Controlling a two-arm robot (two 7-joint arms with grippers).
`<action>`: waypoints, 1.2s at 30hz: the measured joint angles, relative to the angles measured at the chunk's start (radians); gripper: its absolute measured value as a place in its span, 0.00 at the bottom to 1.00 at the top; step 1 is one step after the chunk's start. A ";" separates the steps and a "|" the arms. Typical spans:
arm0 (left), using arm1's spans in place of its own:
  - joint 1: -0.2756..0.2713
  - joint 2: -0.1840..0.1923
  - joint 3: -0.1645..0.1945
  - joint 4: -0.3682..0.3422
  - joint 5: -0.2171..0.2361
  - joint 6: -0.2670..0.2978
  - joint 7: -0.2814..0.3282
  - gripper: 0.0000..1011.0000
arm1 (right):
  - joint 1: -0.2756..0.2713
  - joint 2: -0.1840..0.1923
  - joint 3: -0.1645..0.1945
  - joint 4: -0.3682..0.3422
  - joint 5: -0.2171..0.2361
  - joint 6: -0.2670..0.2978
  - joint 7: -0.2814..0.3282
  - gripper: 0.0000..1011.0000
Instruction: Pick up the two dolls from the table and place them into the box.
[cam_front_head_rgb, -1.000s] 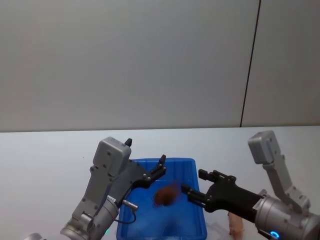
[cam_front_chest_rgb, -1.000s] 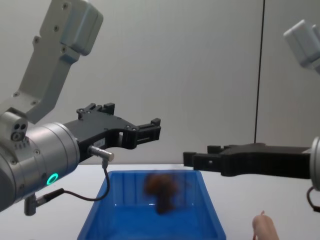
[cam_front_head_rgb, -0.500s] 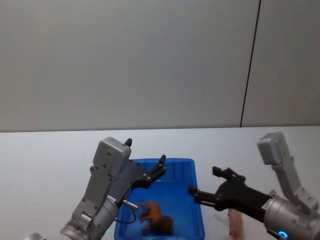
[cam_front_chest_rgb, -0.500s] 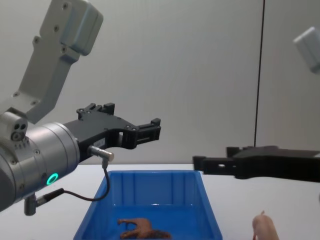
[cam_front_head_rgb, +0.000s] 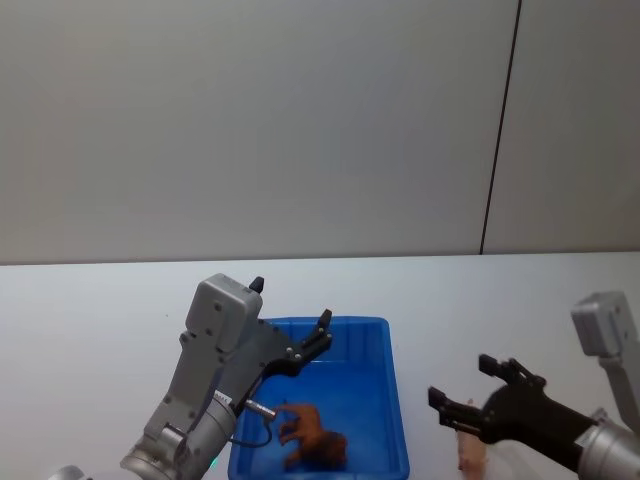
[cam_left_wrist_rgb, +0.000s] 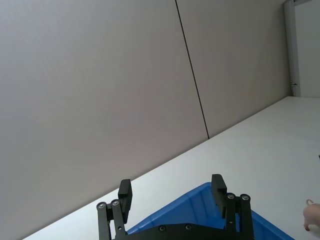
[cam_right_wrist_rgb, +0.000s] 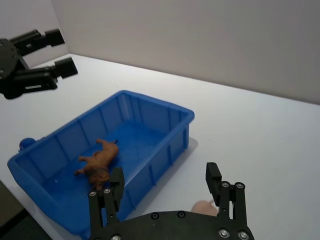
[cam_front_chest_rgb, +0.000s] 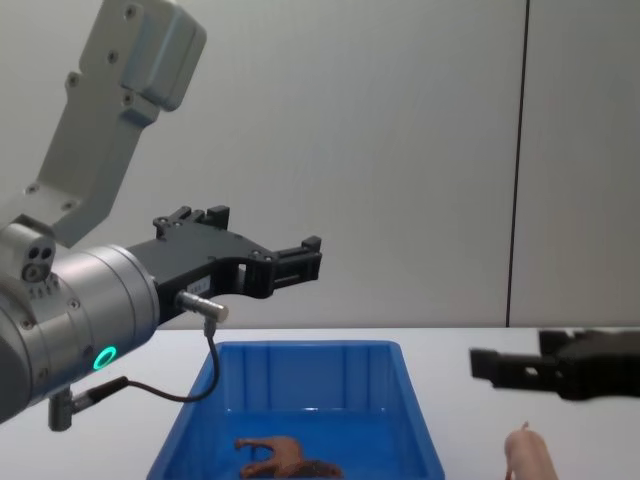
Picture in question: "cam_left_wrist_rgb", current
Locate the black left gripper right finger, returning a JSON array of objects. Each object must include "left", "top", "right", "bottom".
[{"left": 211, "top": 174, "right": 255, "bottom": 240}]

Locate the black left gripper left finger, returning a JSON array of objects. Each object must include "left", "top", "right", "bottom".
[{"left": 96, "top": 178, "right": 134, "bottom": 240}]

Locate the person's hand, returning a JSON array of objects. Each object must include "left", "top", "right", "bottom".
[{"left": 302, "top": 202, "right": 320, "bottom": 232}]

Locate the blue plastic bin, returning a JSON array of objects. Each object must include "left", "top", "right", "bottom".
[{"left": 124, "top": 181, "right": 297, "bottom": 240}]

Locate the white door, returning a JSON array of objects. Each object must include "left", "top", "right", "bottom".
[{"left": 292, "top": 0, "right": 320, "bottom": 98}]

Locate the grey door frame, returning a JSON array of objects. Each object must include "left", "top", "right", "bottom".
[{"left": 283, "top": 0, "right": 302, "bottom": 98}]

